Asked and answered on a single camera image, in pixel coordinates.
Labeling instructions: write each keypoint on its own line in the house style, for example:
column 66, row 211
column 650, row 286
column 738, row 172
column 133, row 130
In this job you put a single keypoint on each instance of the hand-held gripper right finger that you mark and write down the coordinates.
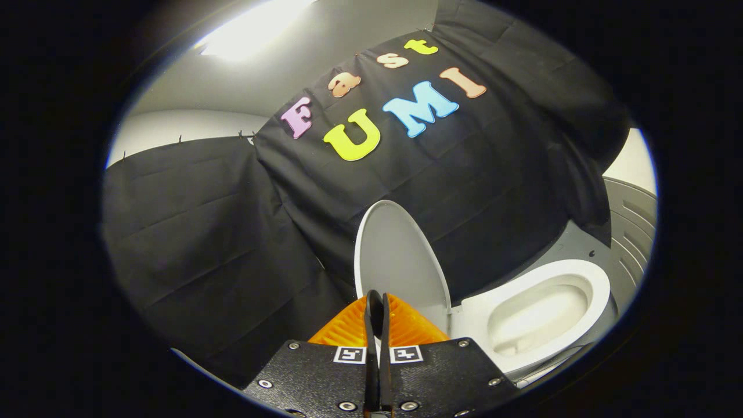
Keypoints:
column 385, row 348

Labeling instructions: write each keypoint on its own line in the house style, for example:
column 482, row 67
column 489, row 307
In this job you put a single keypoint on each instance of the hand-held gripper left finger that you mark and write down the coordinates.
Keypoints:
column 370, row 348

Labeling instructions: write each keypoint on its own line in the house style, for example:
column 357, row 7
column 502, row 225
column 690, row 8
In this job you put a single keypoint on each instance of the white toilet lid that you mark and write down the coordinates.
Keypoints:
column 400, row 255

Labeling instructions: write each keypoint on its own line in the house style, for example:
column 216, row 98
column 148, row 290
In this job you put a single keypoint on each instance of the white toilet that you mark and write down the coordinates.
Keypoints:
column 479, row 307

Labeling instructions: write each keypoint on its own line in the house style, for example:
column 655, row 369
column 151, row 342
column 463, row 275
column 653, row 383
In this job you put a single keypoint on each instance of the black backdrop cloth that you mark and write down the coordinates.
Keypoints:
column 232, row 232

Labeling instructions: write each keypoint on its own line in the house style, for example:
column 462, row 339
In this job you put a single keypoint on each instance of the white cabinet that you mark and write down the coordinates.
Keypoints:
column 633, row 232

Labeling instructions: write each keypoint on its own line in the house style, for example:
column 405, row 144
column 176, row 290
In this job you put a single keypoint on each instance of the large ceiling light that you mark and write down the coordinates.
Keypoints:
column 255, row 29

